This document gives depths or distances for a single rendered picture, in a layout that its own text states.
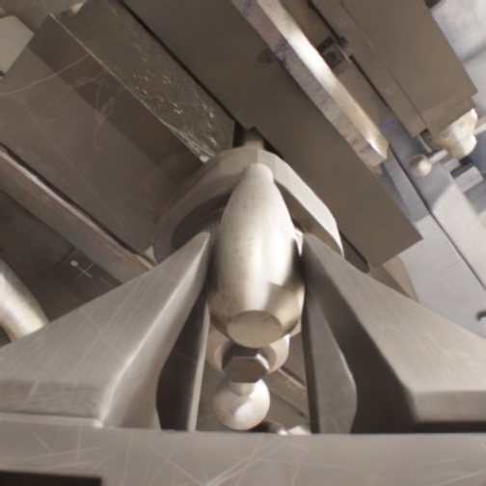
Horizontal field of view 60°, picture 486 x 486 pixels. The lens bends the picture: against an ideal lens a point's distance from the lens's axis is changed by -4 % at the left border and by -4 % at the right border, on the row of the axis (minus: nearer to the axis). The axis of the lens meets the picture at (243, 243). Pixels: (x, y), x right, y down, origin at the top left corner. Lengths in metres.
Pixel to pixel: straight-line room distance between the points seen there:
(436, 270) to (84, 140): 0.51
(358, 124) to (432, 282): 0.36
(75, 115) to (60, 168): 0.03
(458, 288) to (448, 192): 0.15
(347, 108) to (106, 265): 0.20
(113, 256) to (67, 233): 0.03
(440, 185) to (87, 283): 0.46
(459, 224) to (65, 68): 0.52
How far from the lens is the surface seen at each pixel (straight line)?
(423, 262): 0.63
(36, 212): 0.28
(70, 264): 0.30
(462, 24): 0.61
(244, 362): 0.18
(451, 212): 0.61
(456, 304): 0.71
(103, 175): 0.25
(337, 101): 0.33
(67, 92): 0.24
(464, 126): 0.47
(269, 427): 0.31
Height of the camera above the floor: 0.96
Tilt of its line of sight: 24 degrees down
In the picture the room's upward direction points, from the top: 54 degrees clockwise
